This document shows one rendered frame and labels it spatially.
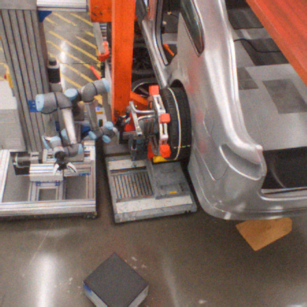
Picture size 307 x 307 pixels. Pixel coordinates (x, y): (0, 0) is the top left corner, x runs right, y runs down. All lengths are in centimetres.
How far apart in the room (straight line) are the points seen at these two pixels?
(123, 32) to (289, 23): 264
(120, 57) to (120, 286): 190
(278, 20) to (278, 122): 294
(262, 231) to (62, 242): 195
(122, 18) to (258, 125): 150
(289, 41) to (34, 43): 231
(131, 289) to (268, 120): 187
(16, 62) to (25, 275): 182
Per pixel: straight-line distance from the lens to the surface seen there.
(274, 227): 428
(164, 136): 341
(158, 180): 404
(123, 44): 351
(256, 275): 397
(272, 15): 91
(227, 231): 410
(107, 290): 332
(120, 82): 374
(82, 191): 396
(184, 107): 343
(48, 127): 318
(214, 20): 319
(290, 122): 385
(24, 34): 293
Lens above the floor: 341
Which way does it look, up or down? 48 degrees down
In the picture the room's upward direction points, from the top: 7 degrees clockwise
